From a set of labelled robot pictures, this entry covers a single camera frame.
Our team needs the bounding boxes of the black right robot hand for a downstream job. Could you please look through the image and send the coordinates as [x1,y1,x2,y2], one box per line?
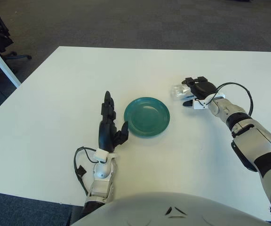
[181,76,217,108]

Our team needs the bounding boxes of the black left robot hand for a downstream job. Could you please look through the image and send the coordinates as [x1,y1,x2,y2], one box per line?
[98,91,129,153]

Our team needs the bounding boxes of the clear plastic bottle blue cap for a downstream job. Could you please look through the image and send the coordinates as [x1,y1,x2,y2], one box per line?
[170,84,192,101]

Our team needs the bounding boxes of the green round plate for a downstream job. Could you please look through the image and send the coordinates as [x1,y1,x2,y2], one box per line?
[124,97,171,139]

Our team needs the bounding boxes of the grey robot torso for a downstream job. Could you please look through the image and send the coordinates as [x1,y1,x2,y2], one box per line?
[71,192,271,226]

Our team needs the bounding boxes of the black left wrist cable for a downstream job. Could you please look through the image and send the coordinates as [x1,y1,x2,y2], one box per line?
[73,146,98,196]

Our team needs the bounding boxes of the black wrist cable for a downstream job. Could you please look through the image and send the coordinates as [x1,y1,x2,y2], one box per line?
[210,81,254,116]
[73,146,98,196]

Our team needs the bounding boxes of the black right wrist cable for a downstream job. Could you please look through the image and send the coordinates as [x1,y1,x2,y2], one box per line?
[210,81,254,116]

